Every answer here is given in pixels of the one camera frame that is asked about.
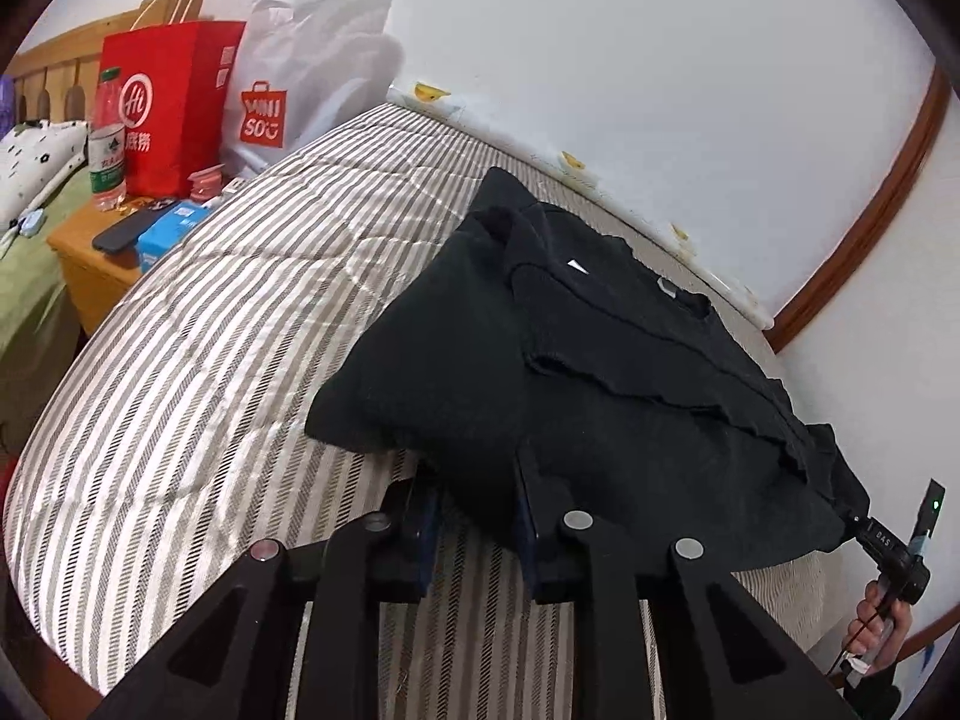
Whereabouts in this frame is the pink snack packet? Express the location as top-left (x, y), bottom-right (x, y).
top-left (187, 165), bottom-right (226, 201)

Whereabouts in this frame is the person's right hand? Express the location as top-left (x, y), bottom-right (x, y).
top-left (840, 577), bottom-right (914, 677)

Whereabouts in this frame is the black phone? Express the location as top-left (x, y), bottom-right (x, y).
top-left (92, 206), bottom-right (162, 252)

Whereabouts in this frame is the clear plastic water bottle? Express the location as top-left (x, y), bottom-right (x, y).
top-left (88, 67), bottom-right (127, 209)

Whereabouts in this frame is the brown wooden door frame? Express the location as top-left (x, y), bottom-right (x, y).
top-left (769, 64), bottom-right (953, 353)

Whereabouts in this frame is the black sweatshirt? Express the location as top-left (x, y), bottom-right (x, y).
top-left (304, 165), bottom-right (871, 571)

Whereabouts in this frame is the red paper shopping bag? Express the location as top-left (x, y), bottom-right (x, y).
top-left (100, 0), bottom-right (247, 200)

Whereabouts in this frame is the striped mattress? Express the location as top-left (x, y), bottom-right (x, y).
top-left (4, 101), bottom-right (826, 698)

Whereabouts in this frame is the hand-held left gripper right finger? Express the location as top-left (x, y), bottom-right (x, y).
top-left (514, 450), bottom-right (863, 720)

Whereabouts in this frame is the white spotted pillow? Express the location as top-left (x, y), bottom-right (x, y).
top-left (0, 118), bottom-right (91, 231)

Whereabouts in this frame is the blue carton box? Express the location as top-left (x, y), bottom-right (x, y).
top-left (137, 199), bottom-right (207, 271)

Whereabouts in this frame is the wooden nightstand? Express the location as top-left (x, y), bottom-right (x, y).
top-left (46, 180), bottom-right (226, 336)

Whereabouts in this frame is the green bed sheet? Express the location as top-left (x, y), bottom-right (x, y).
top-left (0, 165), bottom-right (95, 428)

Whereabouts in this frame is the wooden headboard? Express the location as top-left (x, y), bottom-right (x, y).
top-left (11, 7), bottom-right (143, 128)

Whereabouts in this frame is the white plastic shopping bag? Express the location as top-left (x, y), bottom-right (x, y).
top-left (221, 0), bottom-right (396, 177)

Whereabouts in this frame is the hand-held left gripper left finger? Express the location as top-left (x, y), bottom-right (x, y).
top-left (90, 476), bottom-right (443, 720)

